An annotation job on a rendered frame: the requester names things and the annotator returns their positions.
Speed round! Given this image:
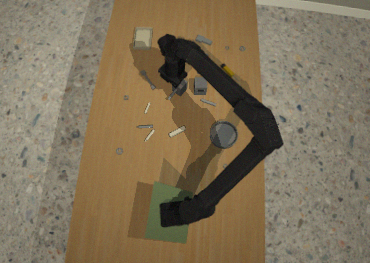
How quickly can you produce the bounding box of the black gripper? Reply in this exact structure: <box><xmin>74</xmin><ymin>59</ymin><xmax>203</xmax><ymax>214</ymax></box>
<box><xmin>158</xmin><ymin>63</ymin><xmax>187</xmax><ymax>88</ymax></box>

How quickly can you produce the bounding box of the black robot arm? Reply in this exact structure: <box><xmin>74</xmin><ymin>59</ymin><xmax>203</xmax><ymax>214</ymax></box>
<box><xmin>158</xmin><ymin>34</ymin><xmax>284</xmax><ymax>227</ymax></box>

